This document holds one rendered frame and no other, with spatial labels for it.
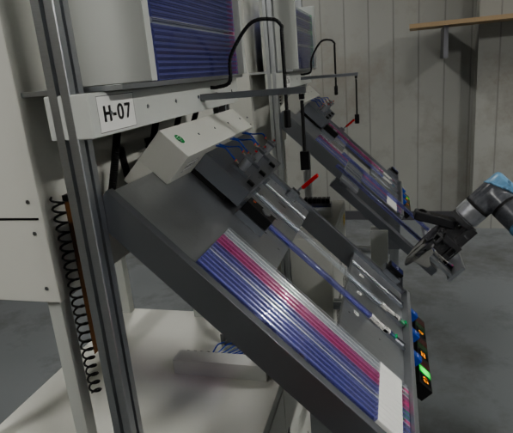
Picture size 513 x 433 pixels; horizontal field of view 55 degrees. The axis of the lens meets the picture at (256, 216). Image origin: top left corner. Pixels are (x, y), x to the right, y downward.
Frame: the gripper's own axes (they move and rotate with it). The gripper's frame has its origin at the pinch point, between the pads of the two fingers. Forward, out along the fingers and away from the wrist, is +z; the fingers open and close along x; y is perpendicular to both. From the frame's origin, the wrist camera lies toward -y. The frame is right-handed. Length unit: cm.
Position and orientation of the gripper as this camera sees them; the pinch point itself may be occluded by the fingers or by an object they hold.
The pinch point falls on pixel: (406, 259)
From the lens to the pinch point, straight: 153.6
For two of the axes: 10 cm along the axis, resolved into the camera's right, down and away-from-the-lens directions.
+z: -6.1, 6.9, 3.9
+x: 2.6, -2.9, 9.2
